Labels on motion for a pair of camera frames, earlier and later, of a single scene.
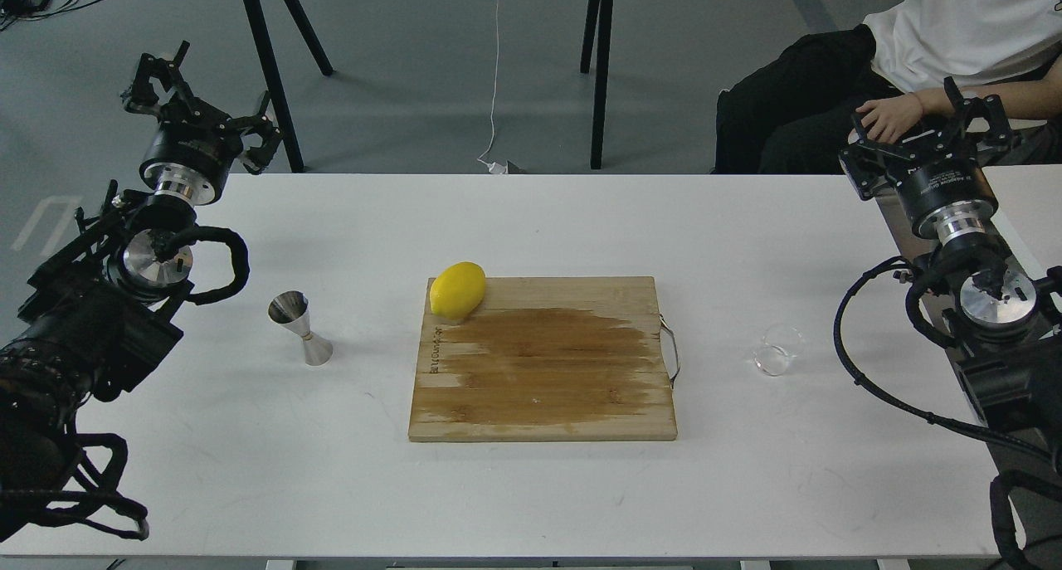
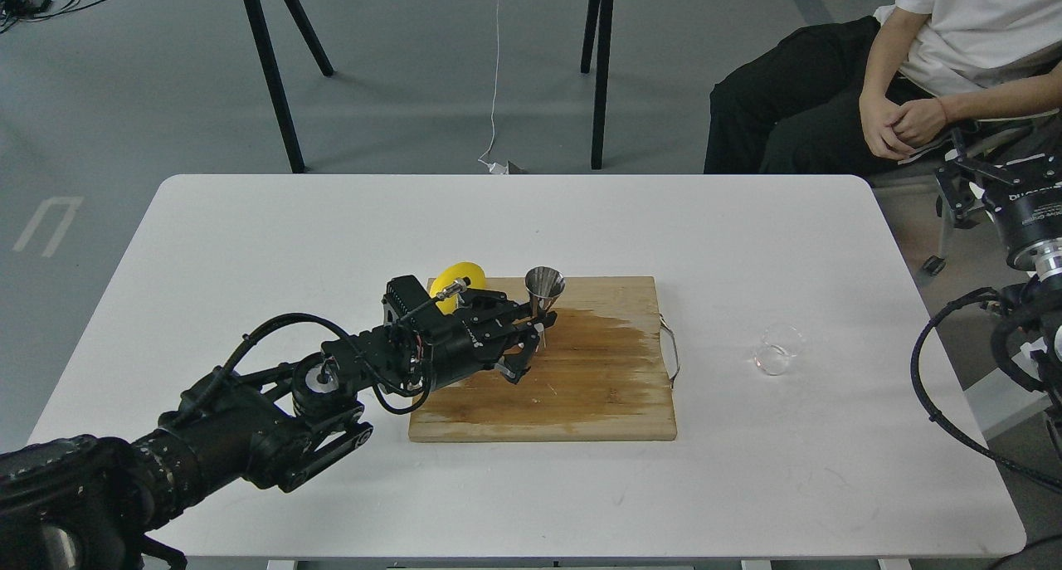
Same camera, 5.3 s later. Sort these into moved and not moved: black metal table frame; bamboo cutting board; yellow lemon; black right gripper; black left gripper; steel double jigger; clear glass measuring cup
Moved: black right gripper; steel double jigger; black left gripper
Not moved: clear glass measuring cup; black metal table frame; yellow lemon; bamboo cutting board
